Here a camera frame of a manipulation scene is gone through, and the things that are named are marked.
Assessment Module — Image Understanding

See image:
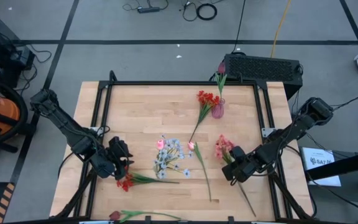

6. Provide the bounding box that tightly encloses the pink glass vase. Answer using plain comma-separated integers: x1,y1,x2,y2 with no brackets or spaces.
211,98,226,119

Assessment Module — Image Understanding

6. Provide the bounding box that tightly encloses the black computer case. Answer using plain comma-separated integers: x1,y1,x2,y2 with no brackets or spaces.
224,53,303,100

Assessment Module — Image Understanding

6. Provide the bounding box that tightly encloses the red artificial flower bunch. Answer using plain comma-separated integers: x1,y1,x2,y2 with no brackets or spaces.
188,90,221,144
116,172,180,192

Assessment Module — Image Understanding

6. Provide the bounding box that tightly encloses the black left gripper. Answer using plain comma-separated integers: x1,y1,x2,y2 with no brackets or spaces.
108,136,135,179

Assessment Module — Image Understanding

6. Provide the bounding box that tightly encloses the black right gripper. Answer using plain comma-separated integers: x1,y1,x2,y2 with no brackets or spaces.
221,146,262,184

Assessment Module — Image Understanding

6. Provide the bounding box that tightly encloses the thin black hanging cable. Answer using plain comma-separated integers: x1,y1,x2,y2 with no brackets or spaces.
231,0,247,54

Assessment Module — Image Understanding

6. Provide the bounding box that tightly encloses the blue white flower bunch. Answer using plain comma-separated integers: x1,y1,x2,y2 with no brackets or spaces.
153,134,195,180

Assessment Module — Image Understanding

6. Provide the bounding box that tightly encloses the orange vacuum cleaner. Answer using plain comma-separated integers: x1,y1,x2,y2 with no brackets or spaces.
0,77,30,150
0,91,21,150

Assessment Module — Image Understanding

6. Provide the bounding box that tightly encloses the coiled black cable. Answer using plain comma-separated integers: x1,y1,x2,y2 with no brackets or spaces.
196,2,218,21

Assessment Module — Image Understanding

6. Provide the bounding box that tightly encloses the white printed booklet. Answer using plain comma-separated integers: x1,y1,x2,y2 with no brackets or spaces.
301,146,342,187

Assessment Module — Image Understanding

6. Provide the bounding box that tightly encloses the black power strip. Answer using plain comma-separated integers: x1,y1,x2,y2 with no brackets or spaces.
137,6,161,14

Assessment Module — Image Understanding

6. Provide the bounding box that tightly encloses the black metal table frame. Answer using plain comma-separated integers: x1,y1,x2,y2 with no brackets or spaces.
54,70,315,224

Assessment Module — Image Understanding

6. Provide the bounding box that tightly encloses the pink artificial flower bunch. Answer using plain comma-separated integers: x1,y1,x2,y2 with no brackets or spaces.
214,134,257,218

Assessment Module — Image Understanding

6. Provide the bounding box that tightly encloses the yellow hanging cable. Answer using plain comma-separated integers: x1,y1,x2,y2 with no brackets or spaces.
270,0,293,58

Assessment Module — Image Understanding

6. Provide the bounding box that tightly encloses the dark red tulip flower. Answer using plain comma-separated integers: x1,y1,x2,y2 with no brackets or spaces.
215,61,229,108
109,210,182,223

